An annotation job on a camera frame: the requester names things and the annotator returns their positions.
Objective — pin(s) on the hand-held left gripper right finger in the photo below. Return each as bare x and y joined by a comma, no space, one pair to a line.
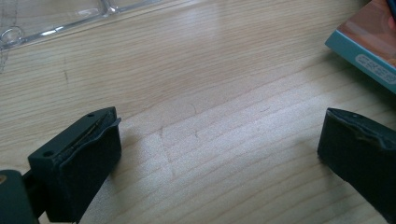
364,155

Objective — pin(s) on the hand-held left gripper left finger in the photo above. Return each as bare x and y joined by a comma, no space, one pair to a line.
81,168

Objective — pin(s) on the colourful animals picture book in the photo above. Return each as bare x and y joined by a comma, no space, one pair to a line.
367,28

